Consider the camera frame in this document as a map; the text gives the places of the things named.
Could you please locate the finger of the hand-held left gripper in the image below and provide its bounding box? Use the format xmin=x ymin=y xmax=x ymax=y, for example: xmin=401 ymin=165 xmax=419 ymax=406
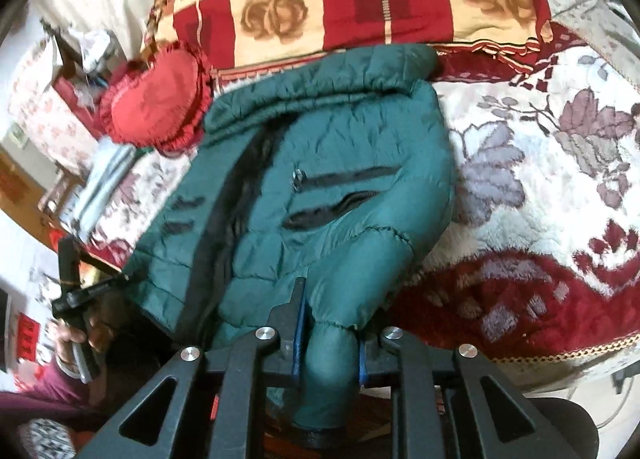
xmin=58 ymin=237 xmax=79 ymax=301
xmin=67 ymin=274 xmax=132 ymax=306

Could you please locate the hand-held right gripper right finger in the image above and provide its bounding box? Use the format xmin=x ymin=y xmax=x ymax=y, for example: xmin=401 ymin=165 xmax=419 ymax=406
xmin=357 ymin=326 xmax=566 ymax=459

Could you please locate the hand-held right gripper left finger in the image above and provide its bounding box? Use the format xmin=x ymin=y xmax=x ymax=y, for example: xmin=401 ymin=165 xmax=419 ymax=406
xmin=87 ymin=277 xmax=308 ymax=459

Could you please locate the green puffer jacket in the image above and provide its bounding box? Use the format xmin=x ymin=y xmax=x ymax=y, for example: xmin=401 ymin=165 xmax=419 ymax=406
xmin=122 ymin=44 xmax=458 ymax=432

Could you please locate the person's left forearm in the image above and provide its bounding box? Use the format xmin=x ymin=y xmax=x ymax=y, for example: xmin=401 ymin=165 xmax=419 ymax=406
xmin=0 ymin=359 xmax=103 ymax=422

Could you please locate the person's left hand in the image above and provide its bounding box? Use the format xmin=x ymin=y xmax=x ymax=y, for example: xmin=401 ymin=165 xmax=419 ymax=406
xmin=52 ymin=296 xmax=121 ymax=376

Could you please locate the wooden chair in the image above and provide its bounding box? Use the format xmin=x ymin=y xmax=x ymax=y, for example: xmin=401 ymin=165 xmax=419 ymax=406
xmin=37 ymin=159 xmax=88 ymax=224

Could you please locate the light blue cloth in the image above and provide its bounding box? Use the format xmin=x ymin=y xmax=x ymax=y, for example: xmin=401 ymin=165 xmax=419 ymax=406
xmin=72 ymin=144 xmax=138 ymax=245

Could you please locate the pale floral sheet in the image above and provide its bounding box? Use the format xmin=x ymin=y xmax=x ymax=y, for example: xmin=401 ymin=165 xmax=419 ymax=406
xmin=7 ymin=39 xmax=101 ymax=174

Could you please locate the dark red cloth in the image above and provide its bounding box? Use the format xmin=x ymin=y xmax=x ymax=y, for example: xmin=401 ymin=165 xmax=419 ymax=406
xmin=52 ymin=61 xmax=133 ymax=134

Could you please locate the red heart-shaped pillow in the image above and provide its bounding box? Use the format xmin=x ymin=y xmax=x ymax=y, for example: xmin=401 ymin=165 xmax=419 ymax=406
xmin=99 ymin=40 xmax=216 ymax=154

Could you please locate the floral leaf pattern blanket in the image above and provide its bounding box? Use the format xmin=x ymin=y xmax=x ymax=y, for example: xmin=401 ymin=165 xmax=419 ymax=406
xmin=65 ymin=0 xmax=640 ymax=390

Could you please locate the red wall decoration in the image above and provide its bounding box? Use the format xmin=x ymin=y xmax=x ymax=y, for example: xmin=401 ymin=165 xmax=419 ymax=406
xmin=12 ymin=316 xmax=41 ymax=355

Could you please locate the white cable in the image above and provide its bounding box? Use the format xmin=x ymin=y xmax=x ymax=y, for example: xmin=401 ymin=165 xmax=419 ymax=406
xmin=592 ymin=384 xmax=631 ymax=432

